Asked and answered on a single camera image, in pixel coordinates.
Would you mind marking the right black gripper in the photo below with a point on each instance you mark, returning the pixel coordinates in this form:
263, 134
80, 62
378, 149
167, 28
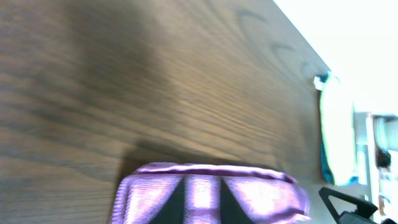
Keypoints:
362, 213

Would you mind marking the flat green cloth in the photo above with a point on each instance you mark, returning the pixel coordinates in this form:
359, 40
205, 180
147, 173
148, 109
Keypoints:
337, 130

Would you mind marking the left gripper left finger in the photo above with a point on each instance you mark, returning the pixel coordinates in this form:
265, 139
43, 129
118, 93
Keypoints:
173, 211

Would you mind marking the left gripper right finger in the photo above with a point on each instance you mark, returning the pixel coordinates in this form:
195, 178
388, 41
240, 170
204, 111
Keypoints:
230, 210

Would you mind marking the purple microfiber cloth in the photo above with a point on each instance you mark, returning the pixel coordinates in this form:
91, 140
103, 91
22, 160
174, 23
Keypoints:
266, 195

